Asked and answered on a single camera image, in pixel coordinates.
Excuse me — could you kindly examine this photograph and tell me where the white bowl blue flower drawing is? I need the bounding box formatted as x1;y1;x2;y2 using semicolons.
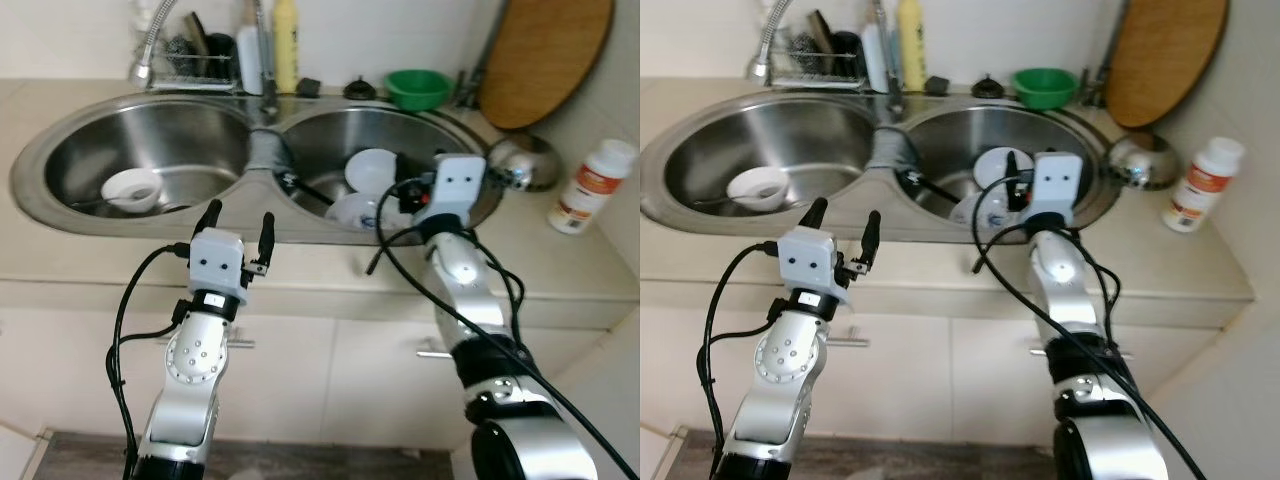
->
950;190;1021;231
325;190;401;233

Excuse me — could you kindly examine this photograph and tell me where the small white bowl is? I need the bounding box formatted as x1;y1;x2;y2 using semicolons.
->
727;166;791;212
102;168;164;214

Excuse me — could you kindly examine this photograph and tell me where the green plastic basin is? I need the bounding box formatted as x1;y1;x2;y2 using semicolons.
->
385;68;453;112
1012;67;1079;111

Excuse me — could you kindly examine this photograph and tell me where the stainless steel double sink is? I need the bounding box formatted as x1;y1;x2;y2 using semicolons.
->
10;88;506;246
640;88;1123;244

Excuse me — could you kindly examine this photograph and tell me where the stainless steel bowl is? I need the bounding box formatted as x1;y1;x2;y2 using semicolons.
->
487;133;563;193
1108;132;1181;191

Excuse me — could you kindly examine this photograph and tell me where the grey dishcloth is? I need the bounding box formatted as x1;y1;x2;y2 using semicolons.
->
250;128;293;176
870;128;916;176

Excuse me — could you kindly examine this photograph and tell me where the chrome water pipe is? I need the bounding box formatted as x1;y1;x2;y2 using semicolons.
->
1080;0;1131;108
455;0;511;109

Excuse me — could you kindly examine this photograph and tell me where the white base cabinet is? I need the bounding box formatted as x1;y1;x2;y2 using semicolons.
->
640;300;1251;451
0;300;641;451

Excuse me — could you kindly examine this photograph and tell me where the round wooden cutting board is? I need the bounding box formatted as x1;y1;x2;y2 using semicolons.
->
477;0;615;131
1105;0;1229;129

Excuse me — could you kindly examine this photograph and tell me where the white bottle orange label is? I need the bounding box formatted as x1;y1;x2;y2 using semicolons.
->
1163;137;1247;234
548;139;639;235

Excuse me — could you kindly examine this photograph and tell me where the white plastic bottle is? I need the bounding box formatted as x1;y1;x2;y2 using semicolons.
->
236;25;265;96
860;22;891;94

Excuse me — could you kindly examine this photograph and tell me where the chrome sink faucet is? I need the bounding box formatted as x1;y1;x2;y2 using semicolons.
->
252;0;281;123
872;0;904;121

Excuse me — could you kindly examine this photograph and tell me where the yellow dish soap bottle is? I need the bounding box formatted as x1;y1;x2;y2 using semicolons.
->
897;0;926;93
272;0;300;94

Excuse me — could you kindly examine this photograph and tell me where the steel wool scrubber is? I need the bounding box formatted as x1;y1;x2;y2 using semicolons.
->
785;35;819;73
165;35;201;76

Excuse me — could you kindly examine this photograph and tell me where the black cup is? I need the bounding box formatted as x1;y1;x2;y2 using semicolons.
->
205;32;239;81
830;32;863;79

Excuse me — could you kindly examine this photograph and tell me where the brown black sponge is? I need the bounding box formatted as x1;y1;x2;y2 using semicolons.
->
806;10;836;56
185;10;213;56

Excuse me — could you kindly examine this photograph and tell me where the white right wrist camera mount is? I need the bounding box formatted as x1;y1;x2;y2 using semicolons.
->
1030;152;1083;221
425;155;488;223

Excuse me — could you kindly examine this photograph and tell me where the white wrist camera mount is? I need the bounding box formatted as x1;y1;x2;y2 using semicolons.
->
425;155;488;223
777;227;851;304
1030;152;1083;221
188;228;249;304

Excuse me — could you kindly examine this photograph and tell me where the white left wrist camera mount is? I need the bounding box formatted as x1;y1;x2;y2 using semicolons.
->
777;227;851;304
188;228;249;304

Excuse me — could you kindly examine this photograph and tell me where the black utensil handle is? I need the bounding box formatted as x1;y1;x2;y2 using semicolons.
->
900;170;961;209
280;172;336;209

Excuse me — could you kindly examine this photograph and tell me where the metal wire rack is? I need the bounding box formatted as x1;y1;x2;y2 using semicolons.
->
770;50;863;91
150;50;241;93

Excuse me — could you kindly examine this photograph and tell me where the flexible metal sprayer hose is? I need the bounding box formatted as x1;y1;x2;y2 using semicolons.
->
128;0;181;89
746;0;796;86

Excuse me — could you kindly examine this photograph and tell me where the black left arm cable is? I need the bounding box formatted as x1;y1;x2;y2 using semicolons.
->
705;240;781;480
106;242;193;480

